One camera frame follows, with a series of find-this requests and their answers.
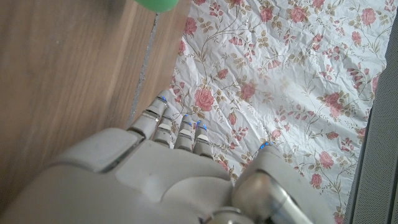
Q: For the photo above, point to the floral rose print backdrop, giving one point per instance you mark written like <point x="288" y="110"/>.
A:
<point x="280" y="77"/>

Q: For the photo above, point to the green ball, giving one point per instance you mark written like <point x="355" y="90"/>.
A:
<point x="157" y="4"/>

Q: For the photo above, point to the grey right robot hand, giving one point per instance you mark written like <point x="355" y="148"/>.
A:
<point x="149" y="183"/>

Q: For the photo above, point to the grey perforated panel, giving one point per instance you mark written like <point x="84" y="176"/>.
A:
<point x="377" y="161"/>

